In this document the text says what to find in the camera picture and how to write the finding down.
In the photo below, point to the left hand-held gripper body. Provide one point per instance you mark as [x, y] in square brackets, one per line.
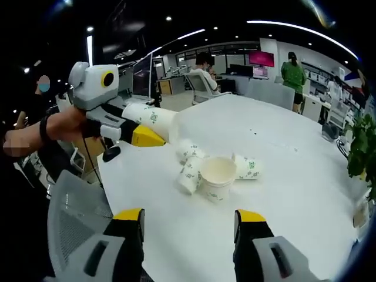
[88, 85]

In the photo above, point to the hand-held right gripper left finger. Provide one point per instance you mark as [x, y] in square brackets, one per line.
[97, 255]

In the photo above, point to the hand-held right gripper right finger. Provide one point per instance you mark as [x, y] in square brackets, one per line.
[264, 255]

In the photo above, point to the white paper cup green print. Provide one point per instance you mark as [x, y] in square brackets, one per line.
[152, 117]

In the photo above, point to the cluster of white paper cups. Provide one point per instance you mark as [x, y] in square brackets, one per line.
[217, 176]

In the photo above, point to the person's left hand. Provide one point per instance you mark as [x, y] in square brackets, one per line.
[69, 123]

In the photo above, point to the black oval device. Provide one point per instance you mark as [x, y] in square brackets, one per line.
[111, 153]

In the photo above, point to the large dark monitor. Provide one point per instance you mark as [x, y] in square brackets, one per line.
[126, 80]

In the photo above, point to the grey mesh office chair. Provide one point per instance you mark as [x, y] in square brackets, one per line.
[76, 217]

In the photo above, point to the white table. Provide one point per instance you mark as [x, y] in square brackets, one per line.
[279, 205]

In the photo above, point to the wooden box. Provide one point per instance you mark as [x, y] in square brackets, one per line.
[164, 86]

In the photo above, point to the tall dark monitor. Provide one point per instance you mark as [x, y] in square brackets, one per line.
[142, 77]

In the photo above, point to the black wristband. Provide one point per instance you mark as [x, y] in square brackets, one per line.
[44, 129]

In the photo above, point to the white office chair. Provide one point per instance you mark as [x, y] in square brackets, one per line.
[337, 113]
[199, 88]

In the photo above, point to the small beige jar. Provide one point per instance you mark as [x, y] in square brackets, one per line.
[359, 216]

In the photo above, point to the black desk monitor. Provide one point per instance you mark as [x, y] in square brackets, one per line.
[241, 70]

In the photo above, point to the pale grey chair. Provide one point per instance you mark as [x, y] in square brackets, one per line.
[270, 95]

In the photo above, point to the small pale screen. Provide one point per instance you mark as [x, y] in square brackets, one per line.
[261, 72]

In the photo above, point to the pink monitor screen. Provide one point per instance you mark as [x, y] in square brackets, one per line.
[261, 58]

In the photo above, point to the green potted plant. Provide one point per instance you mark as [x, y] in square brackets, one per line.
[364, 147]

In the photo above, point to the white cabinet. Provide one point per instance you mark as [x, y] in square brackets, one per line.
[312, 108]

